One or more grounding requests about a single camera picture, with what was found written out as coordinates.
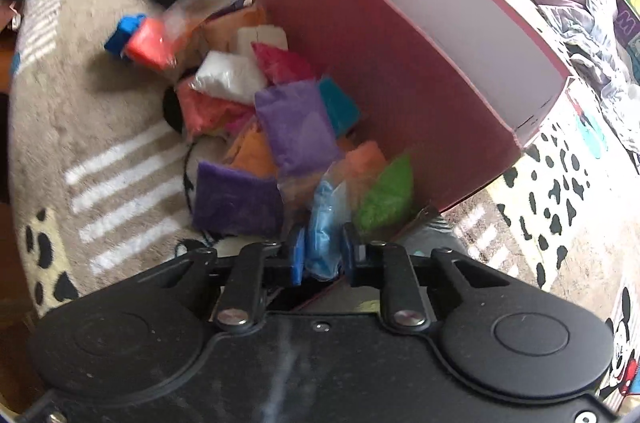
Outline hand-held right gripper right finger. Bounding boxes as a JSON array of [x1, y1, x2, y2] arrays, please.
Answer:
[[341, 223, 482, 334]]

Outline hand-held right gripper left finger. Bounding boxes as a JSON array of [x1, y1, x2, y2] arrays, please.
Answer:
[[166, 225, 307, 335]]

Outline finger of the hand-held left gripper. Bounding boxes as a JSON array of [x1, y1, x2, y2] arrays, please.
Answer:
[[104, 14, 149, 65]]

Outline light blue clay packet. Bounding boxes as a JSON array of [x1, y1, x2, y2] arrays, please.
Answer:
[[304, 179, 353, 280]]

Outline pile of coloured clay bags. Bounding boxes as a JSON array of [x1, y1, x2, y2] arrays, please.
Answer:
[[174, 2, 417, 240]]

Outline pink cardboard box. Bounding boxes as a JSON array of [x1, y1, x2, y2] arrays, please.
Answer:
[[252, 0, 579, 311]]

